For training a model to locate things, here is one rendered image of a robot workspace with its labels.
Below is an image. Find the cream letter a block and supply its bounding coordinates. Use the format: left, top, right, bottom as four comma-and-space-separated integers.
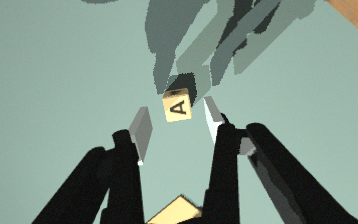
163, 88, 192, 122

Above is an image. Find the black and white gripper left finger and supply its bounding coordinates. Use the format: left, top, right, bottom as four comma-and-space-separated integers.
31, 106, 153, 224

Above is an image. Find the tan square mat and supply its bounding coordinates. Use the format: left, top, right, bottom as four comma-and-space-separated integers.
145, 195, 202, 224

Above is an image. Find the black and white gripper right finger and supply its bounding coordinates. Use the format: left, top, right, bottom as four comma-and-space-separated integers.
200, 96, 358, 224

